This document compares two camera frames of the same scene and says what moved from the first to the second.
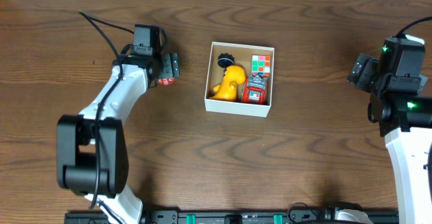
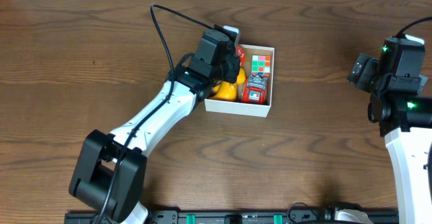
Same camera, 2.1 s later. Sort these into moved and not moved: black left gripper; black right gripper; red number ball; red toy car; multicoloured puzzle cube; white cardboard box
Moved: red number ball; black left gripper
Not moved: multicoloured puzzle cube; white cardboard box; red toy car; black right gripper
